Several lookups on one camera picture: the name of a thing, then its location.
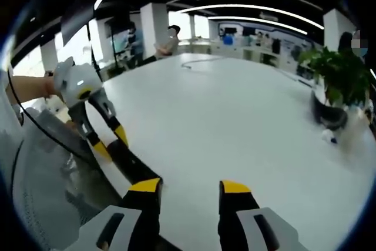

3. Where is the grey loose cable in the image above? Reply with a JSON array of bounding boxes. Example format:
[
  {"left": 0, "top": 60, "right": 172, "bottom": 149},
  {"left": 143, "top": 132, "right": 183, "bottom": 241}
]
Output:
[{"left": 181, "top": 56, "right": 227, "bottom": 71}]

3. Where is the small white blue item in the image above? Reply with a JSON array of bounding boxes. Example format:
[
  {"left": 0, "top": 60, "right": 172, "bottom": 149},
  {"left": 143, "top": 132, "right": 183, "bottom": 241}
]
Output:
[{"left": 321, "top": 129, "right": 338, "bottom": 145}]

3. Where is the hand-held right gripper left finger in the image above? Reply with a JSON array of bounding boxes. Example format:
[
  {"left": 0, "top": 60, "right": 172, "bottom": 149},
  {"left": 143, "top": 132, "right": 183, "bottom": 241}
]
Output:
[{"left": 66, "top": 177, "right": 164, "bottom": 251}]

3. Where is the person's left hand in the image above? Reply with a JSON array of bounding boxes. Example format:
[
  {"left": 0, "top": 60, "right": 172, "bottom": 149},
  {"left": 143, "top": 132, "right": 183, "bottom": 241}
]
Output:
[{"left": 46, "top": 76, "right": 65, "bottom": 103}]

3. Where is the ceiling air conditioner unit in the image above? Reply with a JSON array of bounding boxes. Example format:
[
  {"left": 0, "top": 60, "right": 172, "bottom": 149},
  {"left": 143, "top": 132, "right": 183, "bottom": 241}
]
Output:
[{"left": 260, "top": 12, "right": 279, "bottom": 22}]

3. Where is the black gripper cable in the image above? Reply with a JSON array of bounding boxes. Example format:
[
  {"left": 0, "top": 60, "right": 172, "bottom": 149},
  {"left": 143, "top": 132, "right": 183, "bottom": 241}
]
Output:
[{"left": 7, "top": 68, "right": 92, "bottom": 160}]

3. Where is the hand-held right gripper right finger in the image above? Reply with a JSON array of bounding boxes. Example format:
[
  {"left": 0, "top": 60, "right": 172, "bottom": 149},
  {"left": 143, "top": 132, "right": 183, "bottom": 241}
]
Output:
[{"left": 217, "top": 179, "right": 309, "bottom": 251}]

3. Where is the black remote control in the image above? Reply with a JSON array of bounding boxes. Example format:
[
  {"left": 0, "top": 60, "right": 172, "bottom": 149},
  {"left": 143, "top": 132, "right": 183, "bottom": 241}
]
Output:
[{"left": 106, "top": 139, "right": 164, "bottom": 186}]

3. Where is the black studio light on stand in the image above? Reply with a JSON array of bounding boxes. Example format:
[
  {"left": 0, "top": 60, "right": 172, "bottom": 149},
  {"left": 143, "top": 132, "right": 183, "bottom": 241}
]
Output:
[{"left": 60, "top": 0, "right": 103, "bottom": 83}]

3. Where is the person's light shirt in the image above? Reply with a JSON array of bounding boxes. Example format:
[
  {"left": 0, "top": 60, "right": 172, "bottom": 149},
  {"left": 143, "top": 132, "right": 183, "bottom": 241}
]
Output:
[{"left": 1, "top": 65, "right": 33, "bottom": 234}]

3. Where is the white display wall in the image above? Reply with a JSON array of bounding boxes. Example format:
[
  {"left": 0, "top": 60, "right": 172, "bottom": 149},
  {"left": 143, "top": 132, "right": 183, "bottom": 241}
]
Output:
[{"left": 217, "top": 21, "right": 312, "bottom": 49}]

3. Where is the grey mesh chair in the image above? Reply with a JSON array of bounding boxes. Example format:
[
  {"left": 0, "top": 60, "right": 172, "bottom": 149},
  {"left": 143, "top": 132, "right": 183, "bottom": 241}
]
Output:
[{"left": 11, "top": 109, "right": 124, "bottom": 251}]

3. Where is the green potted plant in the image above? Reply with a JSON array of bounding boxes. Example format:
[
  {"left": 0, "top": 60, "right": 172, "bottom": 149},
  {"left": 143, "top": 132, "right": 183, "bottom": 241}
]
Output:
[{"left": 296, "top": 45, "right": 372, "bottom": 108}]

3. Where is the white square pillar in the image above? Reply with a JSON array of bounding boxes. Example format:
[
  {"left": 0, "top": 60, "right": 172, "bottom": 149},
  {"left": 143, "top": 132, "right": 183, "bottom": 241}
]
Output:
[
  {"left": 140, "top": 2, "right": 170, "bottom": 59},
  {"left": 323, "top": 8, "right": 356, "bottom": 46}
]

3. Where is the white background counter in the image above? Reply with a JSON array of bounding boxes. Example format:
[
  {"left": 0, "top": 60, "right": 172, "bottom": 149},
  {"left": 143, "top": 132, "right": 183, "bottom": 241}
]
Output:
[{"left": 179, "top": 39, "right": 297, "bottom": 71}]

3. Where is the clear plastic bag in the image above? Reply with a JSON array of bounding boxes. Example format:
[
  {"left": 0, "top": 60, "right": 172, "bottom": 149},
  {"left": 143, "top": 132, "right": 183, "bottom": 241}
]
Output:
[{"left": 337, "top": 106, "right": 371, "bottom": 152}]

